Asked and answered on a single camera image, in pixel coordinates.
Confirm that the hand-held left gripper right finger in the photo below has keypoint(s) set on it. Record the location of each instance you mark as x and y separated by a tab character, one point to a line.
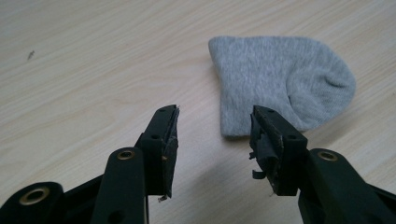
289	155

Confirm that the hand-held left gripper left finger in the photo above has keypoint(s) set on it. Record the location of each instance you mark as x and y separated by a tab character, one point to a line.
155	149

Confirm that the grey sock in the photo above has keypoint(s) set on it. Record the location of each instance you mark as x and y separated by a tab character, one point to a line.
264	71

